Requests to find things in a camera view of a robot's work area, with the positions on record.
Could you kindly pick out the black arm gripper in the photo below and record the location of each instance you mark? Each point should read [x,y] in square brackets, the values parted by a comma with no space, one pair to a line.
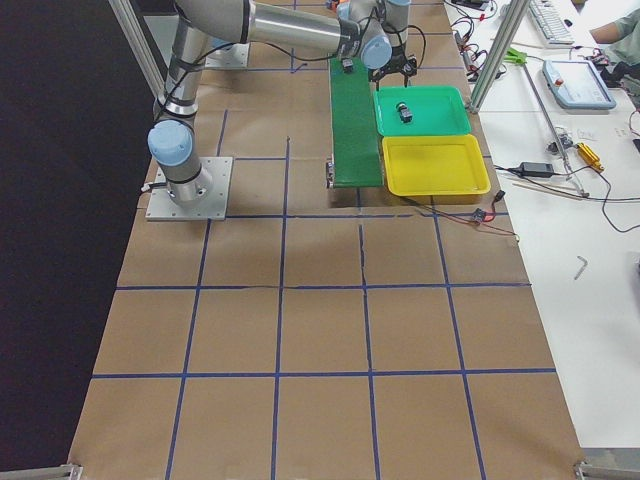
[395,59]

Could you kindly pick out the green push button switch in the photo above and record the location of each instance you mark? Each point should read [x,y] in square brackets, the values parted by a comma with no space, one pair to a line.
[404,112]

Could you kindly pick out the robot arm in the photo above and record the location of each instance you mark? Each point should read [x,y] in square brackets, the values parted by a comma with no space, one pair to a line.
[217,35]

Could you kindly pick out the green plastic tray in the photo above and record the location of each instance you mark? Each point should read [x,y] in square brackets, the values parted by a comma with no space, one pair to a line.
[438,110]

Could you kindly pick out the green conveyor belt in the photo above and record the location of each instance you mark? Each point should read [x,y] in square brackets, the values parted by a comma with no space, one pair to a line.
[355,160]

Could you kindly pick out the yellow plastic tray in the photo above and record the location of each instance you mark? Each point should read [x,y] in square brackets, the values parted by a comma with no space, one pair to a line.
[450,165]

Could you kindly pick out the black power adapter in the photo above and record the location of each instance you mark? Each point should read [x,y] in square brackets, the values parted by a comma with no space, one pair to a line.
[536,169]

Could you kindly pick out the white keyboard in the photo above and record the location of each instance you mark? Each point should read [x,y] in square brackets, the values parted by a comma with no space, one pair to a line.
[551,27]

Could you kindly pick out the teach pendant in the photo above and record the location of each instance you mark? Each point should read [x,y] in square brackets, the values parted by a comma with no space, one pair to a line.
[576,85]

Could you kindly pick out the green handled reach grabber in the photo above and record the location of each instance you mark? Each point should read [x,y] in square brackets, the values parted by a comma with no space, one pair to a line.
[520,58]

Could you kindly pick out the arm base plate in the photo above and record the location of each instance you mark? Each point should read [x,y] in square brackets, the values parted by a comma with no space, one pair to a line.
[205,197]

